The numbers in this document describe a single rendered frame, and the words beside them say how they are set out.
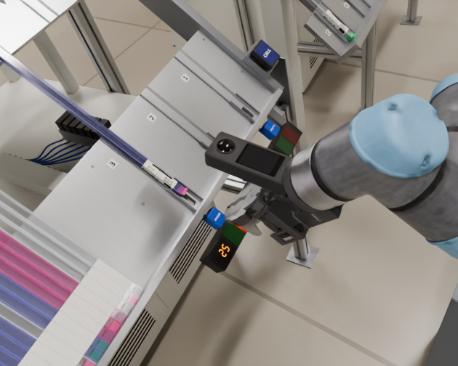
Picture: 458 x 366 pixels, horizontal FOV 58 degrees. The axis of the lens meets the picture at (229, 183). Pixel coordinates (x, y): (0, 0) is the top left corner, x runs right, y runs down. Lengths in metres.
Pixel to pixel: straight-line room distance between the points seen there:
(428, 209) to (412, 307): 0.96
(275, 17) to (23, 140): 0.73
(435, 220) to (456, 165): 0.06
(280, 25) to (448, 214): 0.80
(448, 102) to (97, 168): 0.49
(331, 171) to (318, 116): 1.46
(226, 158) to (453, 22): 2.02
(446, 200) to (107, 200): 0.46
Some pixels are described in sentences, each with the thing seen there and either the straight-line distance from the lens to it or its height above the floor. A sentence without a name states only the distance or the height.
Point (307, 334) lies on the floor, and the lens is 1.33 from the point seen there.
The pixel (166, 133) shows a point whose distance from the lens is 0.72.
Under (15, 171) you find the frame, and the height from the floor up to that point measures 0.67.
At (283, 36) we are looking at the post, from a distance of 1.15.
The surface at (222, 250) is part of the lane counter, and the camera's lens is 0.71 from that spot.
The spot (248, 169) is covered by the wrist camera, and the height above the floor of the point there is 0.88.
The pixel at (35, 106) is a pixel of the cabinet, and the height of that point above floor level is 0.62.
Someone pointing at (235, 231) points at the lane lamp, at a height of 0.66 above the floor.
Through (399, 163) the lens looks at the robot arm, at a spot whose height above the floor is 0.96.
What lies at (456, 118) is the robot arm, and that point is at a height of 0.90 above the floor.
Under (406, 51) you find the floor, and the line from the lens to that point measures 2.23.
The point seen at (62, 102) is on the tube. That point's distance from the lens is 0.69.
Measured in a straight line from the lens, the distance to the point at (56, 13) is 0.79.
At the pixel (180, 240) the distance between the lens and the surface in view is 0.65.
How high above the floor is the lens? 1.25
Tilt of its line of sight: 48 degrees down
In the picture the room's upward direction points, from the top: 19 degrees counter-clockwise
